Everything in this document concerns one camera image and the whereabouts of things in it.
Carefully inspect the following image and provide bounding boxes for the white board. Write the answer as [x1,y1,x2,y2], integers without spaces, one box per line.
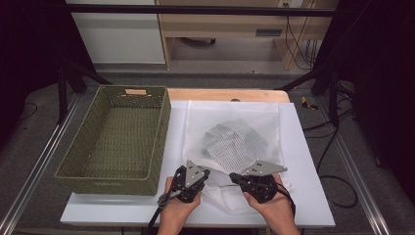
[60,100,337,228]

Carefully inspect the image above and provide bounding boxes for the aluminium floor rail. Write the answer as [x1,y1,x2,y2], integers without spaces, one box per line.
[314,97,392,235]
[0,94,81,235]

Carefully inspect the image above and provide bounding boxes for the black horizontal bar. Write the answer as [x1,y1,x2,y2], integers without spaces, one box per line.
[63,4,346,18]

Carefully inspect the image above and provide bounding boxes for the black curtain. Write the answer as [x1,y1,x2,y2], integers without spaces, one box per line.
[312,0,415,210]
[0,0,97,148]

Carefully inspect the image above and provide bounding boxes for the hand-held gripper cable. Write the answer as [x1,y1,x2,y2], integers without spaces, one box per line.
[275,181,297,219]
[147,190,180,229]

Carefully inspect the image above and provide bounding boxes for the yellow hanging cable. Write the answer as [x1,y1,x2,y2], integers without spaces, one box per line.
[288,0,317,71]

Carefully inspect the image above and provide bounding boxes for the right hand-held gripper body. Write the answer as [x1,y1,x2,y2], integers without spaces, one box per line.
[242,160,289,204]

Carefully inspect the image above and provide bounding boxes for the yellow and black tool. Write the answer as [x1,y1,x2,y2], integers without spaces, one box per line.
[300,96,319,111]

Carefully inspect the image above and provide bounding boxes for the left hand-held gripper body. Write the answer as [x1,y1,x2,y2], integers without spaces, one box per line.
[170,160,205,204]

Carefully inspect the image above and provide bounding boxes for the white cabinet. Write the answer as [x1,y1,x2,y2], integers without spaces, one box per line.
[65,0,165,65]

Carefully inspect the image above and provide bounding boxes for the person's left hand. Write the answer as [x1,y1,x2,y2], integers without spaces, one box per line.
[157,176,203,235]

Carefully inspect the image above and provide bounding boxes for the light blue denim garment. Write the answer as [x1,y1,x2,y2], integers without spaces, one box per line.
[200,118,268,167]

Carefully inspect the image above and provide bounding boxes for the black metal stand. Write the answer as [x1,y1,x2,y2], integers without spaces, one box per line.
[275,63,341,128]
[56,58,114,125]

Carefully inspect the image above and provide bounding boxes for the person's right hand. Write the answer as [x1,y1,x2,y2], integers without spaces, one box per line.
[244,174,301,235]

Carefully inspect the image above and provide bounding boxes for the white mesh laundry bag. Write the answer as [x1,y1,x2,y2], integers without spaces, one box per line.
[181,100,292,215]

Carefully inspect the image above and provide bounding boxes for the right hand-held gripper cable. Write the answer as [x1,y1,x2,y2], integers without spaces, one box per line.
[275,181,297,219]

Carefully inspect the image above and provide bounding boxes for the green woven basket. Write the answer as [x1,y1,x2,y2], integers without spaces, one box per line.
[54,84,172,197]

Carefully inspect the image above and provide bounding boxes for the thin black floor cable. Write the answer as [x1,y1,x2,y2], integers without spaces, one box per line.
[18,102,38,121]

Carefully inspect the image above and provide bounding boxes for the black hanging cables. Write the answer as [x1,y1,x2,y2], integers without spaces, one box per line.
[284,15,322,71]

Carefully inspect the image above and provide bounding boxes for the light wooden desk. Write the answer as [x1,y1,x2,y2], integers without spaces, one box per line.
[156,0,341,71]

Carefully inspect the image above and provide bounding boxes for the left hand-held gripper cable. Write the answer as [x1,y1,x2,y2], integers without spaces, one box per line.
[147,190,180,229]

